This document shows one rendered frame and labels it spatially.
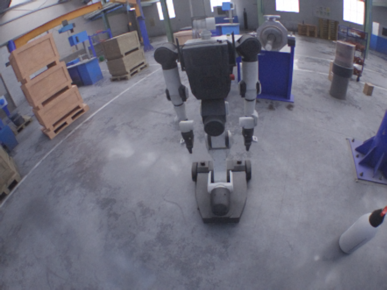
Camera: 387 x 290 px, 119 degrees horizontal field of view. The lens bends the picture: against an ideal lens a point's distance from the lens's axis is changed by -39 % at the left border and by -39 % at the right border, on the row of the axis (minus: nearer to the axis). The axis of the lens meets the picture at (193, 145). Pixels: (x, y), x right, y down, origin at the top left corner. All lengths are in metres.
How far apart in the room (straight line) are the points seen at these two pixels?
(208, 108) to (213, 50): 0.33
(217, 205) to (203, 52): 1.01
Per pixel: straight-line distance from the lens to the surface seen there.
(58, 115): 4.48
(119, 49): 5.72
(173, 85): 1.06
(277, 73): 3.35
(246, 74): 1.03
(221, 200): 1.37
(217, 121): 0.96
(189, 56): 0.85
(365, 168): 2.53
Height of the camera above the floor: 1.51
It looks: 40 degrees down
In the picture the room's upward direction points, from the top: 11 degrees counter-clockwise
